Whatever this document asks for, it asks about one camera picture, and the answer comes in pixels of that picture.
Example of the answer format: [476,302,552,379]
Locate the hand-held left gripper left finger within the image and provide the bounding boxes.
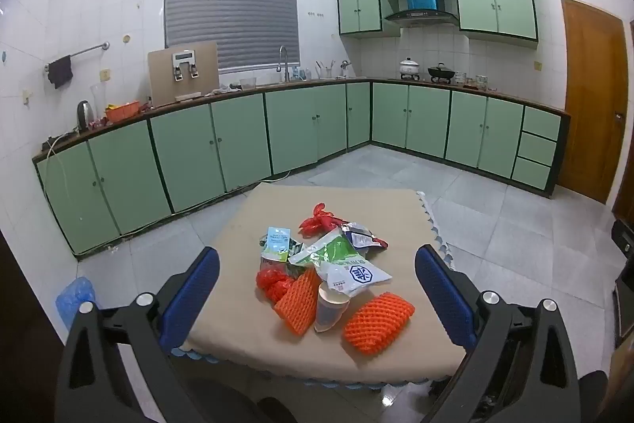
[53,246,221,423]

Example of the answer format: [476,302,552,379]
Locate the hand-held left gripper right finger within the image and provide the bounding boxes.
[414,243,595,423]

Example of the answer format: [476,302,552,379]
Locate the blue milk carton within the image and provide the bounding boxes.
[261,226,293,262]

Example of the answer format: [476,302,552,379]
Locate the green milk carton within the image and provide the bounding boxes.
[288,230,367,268]

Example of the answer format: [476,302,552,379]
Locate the orange foam fruit net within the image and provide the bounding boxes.
[273,268,323,337]
[343,293,416,357]

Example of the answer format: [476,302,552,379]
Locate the red plastic bag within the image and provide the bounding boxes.
[298,203,348,238]
[256,268,298,305]

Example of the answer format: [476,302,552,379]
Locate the white plastic packet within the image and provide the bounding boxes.
[317,257,393,297]

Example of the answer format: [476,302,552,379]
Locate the paper cup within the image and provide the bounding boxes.
[313,281,352,335]

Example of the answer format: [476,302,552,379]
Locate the blue plastic bag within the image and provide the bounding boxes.
[55,277,99,329]

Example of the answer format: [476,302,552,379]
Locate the green base kitchen cabinets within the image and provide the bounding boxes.
[32,78,571,260]

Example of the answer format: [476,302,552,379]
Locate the orange plastic basket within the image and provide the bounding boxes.
[105,102,142,123]

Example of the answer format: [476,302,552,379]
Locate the electric kettle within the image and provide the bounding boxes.
[76,101,97,129]

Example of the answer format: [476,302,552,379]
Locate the wooden board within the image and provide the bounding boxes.
[147,40,220,107]

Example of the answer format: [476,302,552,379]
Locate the wooden door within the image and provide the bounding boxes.
[560,0,629,205]

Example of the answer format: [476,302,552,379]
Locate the dark towel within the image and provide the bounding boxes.
[48,55,74,89]

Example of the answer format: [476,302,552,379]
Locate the metal towel bar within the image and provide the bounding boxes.
[44,41,111,72]

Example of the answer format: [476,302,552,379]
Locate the grey window blind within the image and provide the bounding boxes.
[164,0,301,72]

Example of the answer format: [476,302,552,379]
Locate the white wall-mount device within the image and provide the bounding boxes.
[172,50,200,82]

